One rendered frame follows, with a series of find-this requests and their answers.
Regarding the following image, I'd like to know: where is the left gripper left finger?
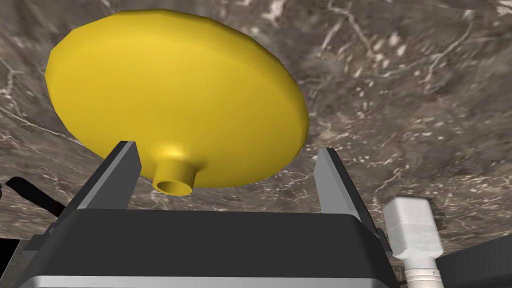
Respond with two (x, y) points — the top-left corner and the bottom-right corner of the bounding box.
(63, 140), (143, 218)

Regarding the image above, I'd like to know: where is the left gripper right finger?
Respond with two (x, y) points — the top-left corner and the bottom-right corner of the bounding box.
(313, 147), (380, 235)

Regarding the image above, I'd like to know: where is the white square bottle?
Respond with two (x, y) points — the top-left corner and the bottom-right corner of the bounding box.
(383, 195), (445, 288)

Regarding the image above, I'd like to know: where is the yellow funnel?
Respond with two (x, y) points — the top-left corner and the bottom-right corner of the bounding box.
(44, 9), (311, 197)

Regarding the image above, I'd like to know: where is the black utensil handle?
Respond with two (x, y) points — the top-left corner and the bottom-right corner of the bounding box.
(4, 176), (66, 217)

